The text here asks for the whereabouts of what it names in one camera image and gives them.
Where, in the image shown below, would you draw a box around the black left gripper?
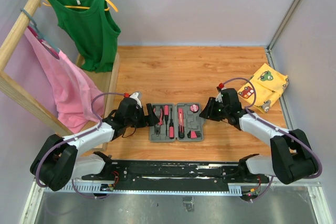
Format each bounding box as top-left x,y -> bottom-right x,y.
125,103 -> 160,128

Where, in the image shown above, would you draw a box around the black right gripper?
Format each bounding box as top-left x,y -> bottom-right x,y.
199,97 -> 229,122

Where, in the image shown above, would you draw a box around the pink handled pliers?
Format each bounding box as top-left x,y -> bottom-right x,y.
153,106 -> 164,136

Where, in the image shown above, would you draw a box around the black electrical tape roll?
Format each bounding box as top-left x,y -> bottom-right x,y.
190,103 -> 200,113

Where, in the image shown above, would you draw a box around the pink hex key set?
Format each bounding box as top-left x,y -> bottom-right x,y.
187,131 -> 202,139

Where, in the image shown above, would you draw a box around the grey plastic tool case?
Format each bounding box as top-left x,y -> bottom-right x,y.
149,102 -> 205,143

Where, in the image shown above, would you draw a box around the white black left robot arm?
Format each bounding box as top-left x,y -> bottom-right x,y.
30,96 -> 159,191

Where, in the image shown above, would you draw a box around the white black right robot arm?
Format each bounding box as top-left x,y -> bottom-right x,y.
200,88 -> 322,185

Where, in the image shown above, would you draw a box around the yellow patterned cloth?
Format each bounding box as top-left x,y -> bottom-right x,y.
249,63 -> 289,113

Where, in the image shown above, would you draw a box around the pink shirt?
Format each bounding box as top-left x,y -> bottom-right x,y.
24,26 -> 104,133

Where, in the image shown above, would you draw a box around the wooden clothes rack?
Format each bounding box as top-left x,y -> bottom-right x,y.
0,0 -> 120,152

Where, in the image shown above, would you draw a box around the green tank top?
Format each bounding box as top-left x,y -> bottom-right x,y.
47,0 -> 121,73

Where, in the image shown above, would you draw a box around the grey clothes hanger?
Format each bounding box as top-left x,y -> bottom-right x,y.
20,8 -> 60,60

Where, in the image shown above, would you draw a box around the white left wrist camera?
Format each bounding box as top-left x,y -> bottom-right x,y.
124,91 -> 142,105

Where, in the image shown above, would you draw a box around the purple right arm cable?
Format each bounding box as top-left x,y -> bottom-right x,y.
219,77 -> 323,204

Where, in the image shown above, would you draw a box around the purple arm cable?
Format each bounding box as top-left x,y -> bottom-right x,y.
219,77 -> 323,204
35,92 -> 129,200

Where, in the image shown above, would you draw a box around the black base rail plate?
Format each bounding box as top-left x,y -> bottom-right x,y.
81,160 -> 269,192

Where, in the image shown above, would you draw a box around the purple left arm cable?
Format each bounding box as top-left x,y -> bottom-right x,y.
35,92 -> 129,200

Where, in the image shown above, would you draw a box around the aluminium frame post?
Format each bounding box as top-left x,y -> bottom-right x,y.
266,0 -> 302,53

